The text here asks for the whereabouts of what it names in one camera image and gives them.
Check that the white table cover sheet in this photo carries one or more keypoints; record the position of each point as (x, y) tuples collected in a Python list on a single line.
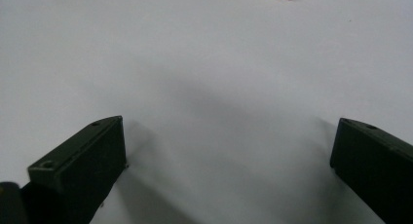
[(207, 55)]

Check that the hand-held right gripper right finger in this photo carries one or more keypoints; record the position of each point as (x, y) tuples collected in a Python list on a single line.
[(373, 165)]

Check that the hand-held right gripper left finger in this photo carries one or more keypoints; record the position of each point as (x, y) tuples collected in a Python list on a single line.
[(81, 165)]

